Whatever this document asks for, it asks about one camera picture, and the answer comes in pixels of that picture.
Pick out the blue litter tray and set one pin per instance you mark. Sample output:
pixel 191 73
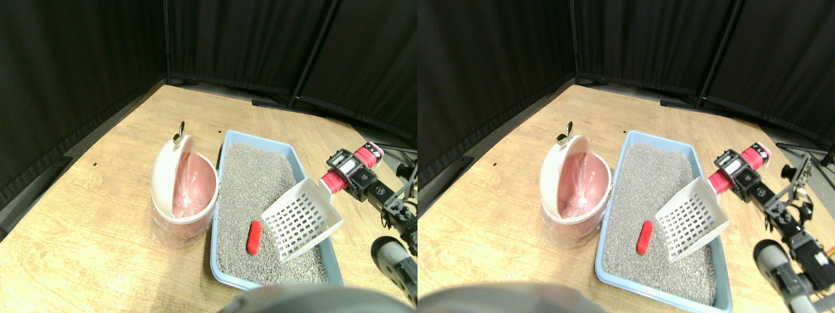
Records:
pixel 652 169
pixel 261 169

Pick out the black bracket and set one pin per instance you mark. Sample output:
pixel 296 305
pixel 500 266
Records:
pixel 408 176
pixel 799 173

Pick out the red lump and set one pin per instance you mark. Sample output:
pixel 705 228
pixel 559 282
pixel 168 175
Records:
pixel 254 238
pixel 644 238

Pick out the black curtain stand foot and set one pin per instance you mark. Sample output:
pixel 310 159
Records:
pixel 287 105
pixel 398 147
pixel 805 150
pixel 691 105

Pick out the white bin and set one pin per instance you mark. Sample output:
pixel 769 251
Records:
pixel 556 176
pixel 166 176

